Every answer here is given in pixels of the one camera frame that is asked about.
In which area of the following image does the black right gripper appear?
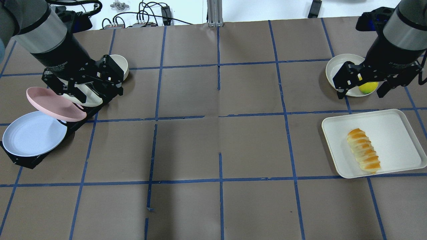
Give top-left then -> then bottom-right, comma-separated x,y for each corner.
333,35 -> 423,100

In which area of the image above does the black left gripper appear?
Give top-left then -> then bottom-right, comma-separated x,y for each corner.
42,55 -> 124,104

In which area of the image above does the striped orange bread roll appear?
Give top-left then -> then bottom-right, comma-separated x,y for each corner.
347,129 -> 381,174

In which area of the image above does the light blue plate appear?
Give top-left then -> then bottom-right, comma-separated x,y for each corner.
2,111 -> 67,157

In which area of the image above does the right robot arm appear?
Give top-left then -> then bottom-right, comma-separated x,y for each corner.
333,0 -> 427,99

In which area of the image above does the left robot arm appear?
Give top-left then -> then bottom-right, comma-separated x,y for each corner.
1,0 -> 124,105

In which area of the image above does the cream plate in rack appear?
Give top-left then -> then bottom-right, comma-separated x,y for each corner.
62,84 -> 103,107

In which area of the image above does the pink plate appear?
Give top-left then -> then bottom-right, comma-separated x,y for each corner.
26,87 -> 87,122

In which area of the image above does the yellow lemon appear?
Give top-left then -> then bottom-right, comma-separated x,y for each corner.
358,82 -> 379,95

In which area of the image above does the cream bowl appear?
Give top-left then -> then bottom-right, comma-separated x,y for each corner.
110,54 -> 129,81

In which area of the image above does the black dish rack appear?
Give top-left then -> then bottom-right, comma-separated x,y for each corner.
1,93 -> 117,169

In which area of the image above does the white rectangular tray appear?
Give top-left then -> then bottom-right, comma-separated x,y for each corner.
321,109 -> 426,179

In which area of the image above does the black power adapter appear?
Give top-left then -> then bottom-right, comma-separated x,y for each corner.
161,6 -> 172,26

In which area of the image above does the aluminium frame post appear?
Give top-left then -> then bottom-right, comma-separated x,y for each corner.
207,0 -> 224,27

